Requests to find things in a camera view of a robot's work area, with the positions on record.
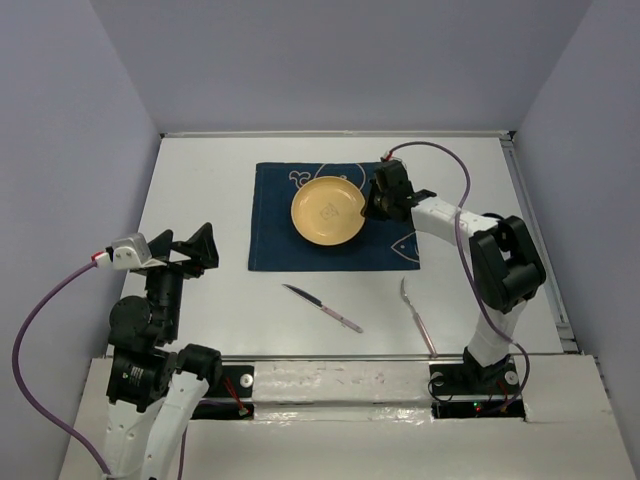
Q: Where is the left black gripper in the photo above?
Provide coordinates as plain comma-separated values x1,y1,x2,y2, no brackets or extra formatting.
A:
145,219,219,338

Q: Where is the yellow plate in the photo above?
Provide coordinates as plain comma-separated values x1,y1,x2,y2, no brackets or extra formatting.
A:
291,176,365,247

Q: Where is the dark blue cloth placemat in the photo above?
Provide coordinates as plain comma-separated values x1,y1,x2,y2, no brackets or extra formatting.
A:
248,162,420,272

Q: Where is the knife with pink handle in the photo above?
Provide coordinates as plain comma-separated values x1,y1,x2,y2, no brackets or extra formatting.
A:
283,284,364,334

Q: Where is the dark blue cup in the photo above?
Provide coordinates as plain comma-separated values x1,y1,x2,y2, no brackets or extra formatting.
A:
482,213,504,220

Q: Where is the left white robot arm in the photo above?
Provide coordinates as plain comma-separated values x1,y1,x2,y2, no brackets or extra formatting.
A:
104,223,223,479

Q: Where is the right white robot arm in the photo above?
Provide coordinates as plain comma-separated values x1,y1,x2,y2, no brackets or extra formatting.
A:
363,160,546,392

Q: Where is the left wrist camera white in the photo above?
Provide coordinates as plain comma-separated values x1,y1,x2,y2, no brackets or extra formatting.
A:
91,233,153,270

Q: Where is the fork with pink handle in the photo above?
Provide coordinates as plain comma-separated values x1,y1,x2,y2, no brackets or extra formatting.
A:
400,278,438,358

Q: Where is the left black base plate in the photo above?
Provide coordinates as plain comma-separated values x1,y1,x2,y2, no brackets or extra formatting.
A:
192,364,255,421

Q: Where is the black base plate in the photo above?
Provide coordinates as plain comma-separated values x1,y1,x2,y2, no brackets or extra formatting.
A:
427,363,526,420
192,364,255,421

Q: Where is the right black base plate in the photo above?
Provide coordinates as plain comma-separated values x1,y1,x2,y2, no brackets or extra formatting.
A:
427,363,526,420

